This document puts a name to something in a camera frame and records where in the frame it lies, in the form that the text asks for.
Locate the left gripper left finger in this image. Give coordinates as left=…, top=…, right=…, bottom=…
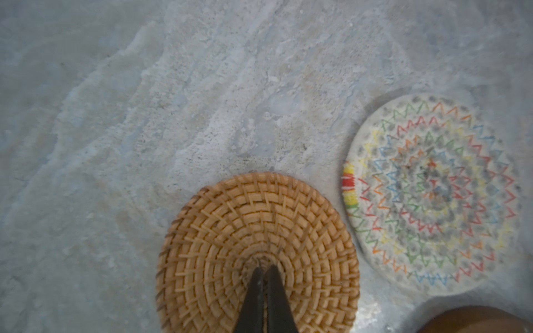
left=233, top=267, right=265, bottom=333

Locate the colourful stitched white coaster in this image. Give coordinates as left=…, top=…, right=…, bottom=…
left=341, top=94, right=521, bottom=296

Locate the scratched brown wooden coaster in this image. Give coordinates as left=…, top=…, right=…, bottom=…
left=418, top=306, right=532, bottom=333

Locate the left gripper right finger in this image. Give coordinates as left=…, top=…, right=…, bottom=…
left=266, top=265, right=298, bottom=333

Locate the woven rattan coaster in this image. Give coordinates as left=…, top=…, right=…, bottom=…
left=156, top=172, right=360, bottom=332

